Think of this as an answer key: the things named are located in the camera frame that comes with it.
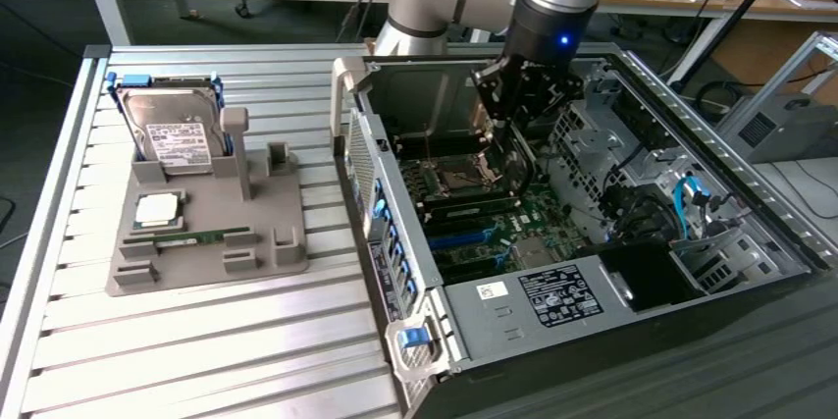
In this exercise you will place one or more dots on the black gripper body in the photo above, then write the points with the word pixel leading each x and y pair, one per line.
pixel 543 31

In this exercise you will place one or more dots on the green RAM stick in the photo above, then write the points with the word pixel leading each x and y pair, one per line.
pixel 190 238

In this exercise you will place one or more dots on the silver metal drive cage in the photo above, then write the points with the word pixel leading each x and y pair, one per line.
pixel 586 141

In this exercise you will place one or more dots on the grey plastic parts rack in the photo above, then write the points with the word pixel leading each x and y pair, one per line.
pixel 196 262

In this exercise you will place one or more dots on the metal socket cover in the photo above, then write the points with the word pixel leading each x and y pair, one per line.
pixel 487 166

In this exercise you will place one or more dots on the grey chipset heat sink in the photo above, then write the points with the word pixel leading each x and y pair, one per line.
pixel 535 253

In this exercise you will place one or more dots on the silver CPU chip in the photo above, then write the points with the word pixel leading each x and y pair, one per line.
pixel 158 208

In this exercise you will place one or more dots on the silver disk bay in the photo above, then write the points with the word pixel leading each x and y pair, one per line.
pixel 717 267

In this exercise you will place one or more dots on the black stand pole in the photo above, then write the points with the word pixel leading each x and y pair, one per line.
pixel 733 21

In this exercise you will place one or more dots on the black RAM slot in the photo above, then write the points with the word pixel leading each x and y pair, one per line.
pixel 467 201
pixel 419 146
pixel 471 214

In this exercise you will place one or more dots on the blue case latch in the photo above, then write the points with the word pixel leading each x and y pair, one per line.
pixel 413 338

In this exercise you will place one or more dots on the grey power supply unit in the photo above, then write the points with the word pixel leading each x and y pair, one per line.
pixel 505 326

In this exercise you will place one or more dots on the hard disk in blue caddy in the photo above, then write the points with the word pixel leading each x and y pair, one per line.
pixel 170 120

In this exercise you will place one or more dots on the black Nvidia graphics card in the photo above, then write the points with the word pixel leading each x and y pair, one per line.
pixel 517 164

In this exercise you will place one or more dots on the aluminium profile frame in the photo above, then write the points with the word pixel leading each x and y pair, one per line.
pixel 826 41

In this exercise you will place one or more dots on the green motherboard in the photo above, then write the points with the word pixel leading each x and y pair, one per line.
pixel 550 213

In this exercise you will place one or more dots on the CPU socket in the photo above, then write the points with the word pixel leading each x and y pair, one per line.
pixel 458 176

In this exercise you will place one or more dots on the open grey PC case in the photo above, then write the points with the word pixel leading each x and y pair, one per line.
pixel 363 159

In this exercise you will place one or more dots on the grey computer tower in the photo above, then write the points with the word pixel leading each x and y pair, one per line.
pixel 792 134

